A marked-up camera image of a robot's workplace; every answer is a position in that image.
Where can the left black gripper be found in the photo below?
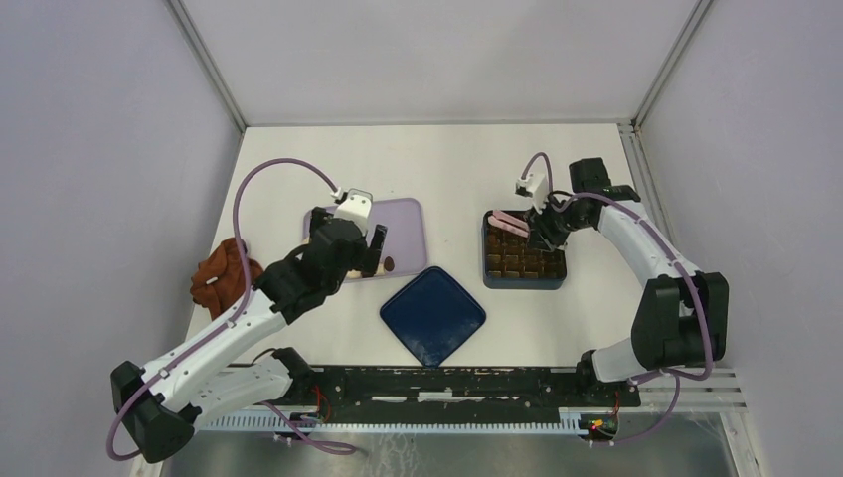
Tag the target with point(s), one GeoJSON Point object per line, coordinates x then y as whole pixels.
{"type": "Point", "coordinates": [367, 257]}

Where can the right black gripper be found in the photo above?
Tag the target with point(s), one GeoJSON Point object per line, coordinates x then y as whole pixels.
{"type": "Point", "coordinates": [541, 237]}

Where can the pink tongs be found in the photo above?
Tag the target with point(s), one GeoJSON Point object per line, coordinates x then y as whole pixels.
{"type": "Point", "coordinates": [508, 223]}

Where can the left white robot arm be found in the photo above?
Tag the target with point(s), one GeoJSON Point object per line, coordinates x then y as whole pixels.
{"type": "Point", "coordinates": [162, 403]}

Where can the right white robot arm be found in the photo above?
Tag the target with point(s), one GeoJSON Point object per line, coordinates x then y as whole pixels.
{"type": "Point", "coordinates": [680, 326]}

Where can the purple chocolate tray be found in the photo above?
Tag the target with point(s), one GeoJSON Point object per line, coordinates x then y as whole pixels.
{"type": "Point", "coordinates": [395, 230]}

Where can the blue tin chocolate box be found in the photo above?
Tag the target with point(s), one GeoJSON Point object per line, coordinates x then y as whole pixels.
{"type": "Point", "coordinates": [508, 263]}

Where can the blue tin lid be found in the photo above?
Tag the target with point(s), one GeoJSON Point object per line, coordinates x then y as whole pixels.
{"type": "Point", "coordinates": [432, 316]}

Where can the brown crumpled cloth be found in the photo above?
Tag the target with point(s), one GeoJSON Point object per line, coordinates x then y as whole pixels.
{"type": "Point", "coordinates": [219, 281]}

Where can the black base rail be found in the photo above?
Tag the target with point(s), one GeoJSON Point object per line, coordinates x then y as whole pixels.
{"type": "Point", "coordinates": [451, 395]}

